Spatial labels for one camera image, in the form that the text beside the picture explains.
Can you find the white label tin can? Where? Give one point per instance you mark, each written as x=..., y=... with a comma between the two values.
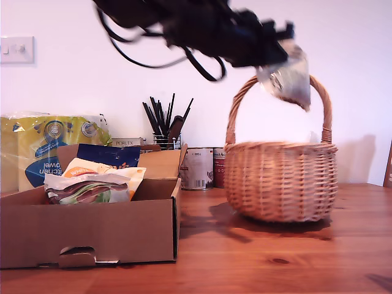
x=197, y=168

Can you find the white paper slip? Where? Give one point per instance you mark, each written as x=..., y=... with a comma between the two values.
x=107, y=261

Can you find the white Galaxy egg bag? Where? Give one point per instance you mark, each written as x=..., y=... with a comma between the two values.
x=294, y=82

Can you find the black thin stick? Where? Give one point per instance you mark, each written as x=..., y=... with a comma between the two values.
x=171, y=110
x=188, y=107
x=161, y=114
x=156, y=113
x=150, y=118

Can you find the red white Maltesers bag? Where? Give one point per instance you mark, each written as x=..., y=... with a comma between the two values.
x=88, y=168

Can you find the yellow kitchen towel pack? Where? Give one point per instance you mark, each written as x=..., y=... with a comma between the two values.
x=36, y=147

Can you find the white wall light switch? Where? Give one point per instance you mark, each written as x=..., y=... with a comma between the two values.
x=16, y=50

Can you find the woven wicker basket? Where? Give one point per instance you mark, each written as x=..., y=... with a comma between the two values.
x=281, y=183

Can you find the brown green swirl egg bag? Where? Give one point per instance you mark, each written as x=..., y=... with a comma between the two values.
x=85, y=190

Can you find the red label tin can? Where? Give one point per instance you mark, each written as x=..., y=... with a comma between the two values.
x=219, y=168

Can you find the white Porlex box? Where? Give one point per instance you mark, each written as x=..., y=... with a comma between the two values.
x=125, y=142

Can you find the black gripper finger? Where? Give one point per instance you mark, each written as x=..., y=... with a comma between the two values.
x=263, y=55

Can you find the brown cardboard box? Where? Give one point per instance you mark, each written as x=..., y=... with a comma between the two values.
x=92, y=229

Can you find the dark blue egg bag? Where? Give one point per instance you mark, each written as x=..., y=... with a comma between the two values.
x=107, y=154

